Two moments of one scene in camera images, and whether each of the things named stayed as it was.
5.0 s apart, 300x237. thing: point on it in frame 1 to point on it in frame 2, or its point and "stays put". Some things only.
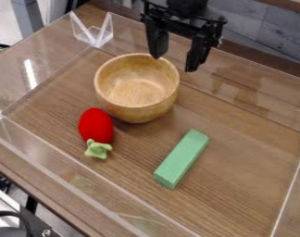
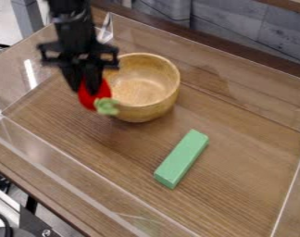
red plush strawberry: x=97 y=130 to x=101 y=101
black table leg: x=32 y=205 stays put
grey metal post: x=29 y=17 stays put
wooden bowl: x=139 y=86 stays put
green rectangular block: x=180 y=158 stays put
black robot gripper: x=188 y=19 to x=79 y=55
